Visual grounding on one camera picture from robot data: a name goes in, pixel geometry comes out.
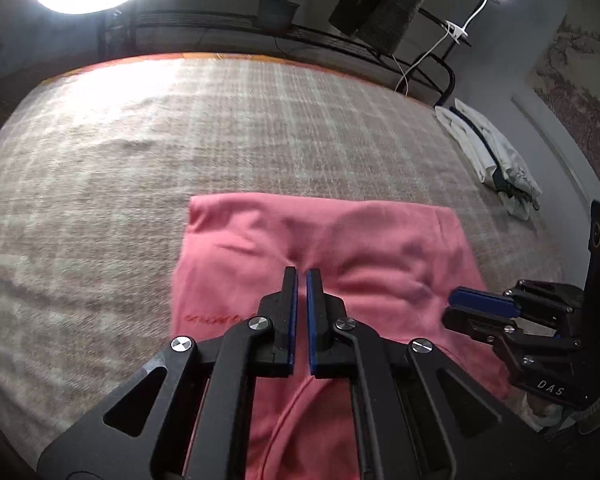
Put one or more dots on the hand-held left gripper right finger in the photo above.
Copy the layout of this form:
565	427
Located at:
312	330

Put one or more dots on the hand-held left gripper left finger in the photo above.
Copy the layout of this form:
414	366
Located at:
291	330

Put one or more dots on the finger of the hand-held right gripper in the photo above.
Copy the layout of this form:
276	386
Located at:
480	300
475	325

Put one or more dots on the pink shirt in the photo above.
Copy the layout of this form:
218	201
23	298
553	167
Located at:
380	240

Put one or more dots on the person's right hand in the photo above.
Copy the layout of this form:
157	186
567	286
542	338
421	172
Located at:
547	410

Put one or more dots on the large white garment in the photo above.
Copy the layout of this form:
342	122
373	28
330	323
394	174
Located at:
510	155

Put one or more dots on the white folded cloth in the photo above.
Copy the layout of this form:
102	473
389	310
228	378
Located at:
467	140

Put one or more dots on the beige plaid blanket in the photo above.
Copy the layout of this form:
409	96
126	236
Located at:
180	125

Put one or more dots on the grey plaid hanging cloth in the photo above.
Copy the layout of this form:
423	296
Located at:
400	5

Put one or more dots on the potted plant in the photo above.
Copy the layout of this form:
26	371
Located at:
277	12

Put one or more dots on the map wall poster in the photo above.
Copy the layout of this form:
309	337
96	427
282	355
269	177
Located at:
580	85

